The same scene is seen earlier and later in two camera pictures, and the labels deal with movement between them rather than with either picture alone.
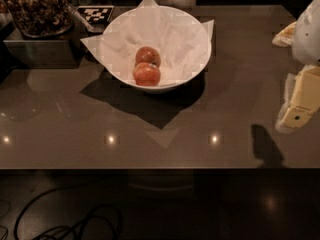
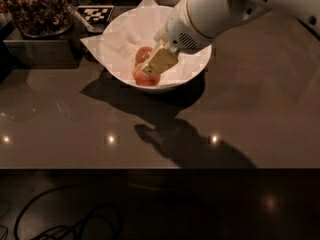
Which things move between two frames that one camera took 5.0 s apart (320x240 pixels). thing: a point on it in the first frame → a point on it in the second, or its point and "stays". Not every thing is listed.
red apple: (147, 54) stays
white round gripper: (307, 34) → (182, 28)
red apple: (146, 74) stays
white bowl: (155, 48) stays
